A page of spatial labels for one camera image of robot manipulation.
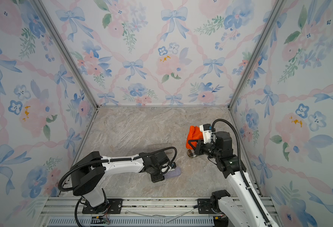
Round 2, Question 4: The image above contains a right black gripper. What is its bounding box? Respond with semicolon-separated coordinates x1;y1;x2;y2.
189;138;221;160

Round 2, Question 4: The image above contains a purple eyeglass case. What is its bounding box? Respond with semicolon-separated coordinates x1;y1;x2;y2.
164;167;181;179

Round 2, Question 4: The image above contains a plaid eyeglass case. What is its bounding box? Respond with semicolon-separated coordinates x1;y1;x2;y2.
187;149;197;158

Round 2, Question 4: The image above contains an orange microfiber cloth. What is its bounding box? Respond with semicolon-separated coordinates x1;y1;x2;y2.
186;126;203;150

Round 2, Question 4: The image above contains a grey eyeglass case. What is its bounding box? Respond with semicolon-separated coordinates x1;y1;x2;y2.
145;143;174;155

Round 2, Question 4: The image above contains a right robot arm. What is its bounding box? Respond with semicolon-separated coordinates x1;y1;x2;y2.
186;126;278;227

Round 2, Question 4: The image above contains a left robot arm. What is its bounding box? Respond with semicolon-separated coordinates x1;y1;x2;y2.
70;147;177;213

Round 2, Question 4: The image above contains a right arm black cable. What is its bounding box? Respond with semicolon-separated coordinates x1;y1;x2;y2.
211;118;272;227

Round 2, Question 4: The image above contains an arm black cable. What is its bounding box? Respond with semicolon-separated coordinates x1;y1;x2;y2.
57;146;178;193
211;118;272;227

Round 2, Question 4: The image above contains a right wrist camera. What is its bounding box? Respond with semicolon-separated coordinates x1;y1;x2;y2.
199;124;215;144

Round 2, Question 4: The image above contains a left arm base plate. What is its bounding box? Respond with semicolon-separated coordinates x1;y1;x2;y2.
82;198;123;214

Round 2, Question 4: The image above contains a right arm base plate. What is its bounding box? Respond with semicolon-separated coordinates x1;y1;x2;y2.
194;198;221;214

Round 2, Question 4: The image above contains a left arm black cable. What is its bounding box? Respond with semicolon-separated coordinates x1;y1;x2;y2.
57;146;178;193

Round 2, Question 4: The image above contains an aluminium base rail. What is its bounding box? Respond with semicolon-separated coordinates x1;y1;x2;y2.
40;196;279;227

